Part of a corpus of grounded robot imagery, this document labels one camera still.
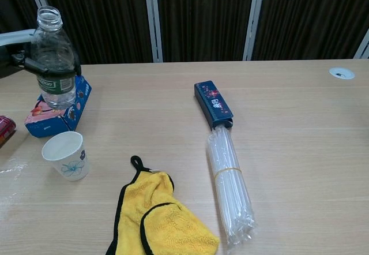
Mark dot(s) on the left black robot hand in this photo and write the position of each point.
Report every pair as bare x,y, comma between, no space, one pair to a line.
31,64

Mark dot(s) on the transparent water bottle green label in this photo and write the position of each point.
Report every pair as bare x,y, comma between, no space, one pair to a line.
53,50

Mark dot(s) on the white paper cup blue flower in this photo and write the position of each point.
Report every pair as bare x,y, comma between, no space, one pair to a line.
72,165

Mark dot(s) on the blue pink cookie box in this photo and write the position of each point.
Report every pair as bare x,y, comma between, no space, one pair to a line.
46,126

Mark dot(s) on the red snack packet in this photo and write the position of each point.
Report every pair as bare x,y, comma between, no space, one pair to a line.
5,129

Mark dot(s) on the dark blue straw box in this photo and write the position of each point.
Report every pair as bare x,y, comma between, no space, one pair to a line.
214,105

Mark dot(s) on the yellow cloth black trim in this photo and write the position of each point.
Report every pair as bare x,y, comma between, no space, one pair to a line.
161,223

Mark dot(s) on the yellow rubber band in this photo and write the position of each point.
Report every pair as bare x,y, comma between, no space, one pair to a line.
227,169

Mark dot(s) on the clear straws plastic pack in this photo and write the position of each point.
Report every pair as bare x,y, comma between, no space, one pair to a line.
230,191

